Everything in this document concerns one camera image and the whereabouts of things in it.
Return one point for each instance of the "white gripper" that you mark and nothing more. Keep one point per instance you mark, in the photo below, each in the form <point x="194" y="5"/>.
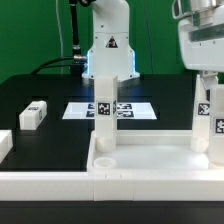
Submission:
<point x="203" y="49"/>

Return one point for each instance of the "white desk top tray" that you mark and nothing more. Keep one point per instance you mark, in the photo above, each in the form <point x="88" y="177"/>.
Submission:
<point x="146" y="150"/>

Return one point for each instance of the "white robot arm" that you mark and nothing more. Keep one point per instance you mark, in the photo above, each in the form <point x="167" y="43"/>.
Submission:
<point x="111" y="54"/>

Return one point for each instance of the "fiducial marker sheet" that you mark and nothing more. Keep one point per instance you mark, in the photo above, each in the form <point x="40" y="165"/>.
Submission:
<point x="86" y="110"/>

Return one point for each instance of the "white block left edge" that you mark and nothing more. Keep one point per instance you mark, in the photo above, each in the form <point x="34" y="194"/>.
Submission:
<point x="6" y="143"/>

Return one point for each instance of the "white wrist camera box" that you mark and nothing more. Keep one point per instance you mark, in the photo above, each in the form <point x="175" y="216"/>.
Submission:
<point x="181" y="8"/>

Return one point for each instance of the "white front barrier wall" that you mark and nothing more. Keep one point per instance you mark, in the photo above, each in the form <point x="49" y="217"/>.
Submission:
<point x="134" y="186"/>

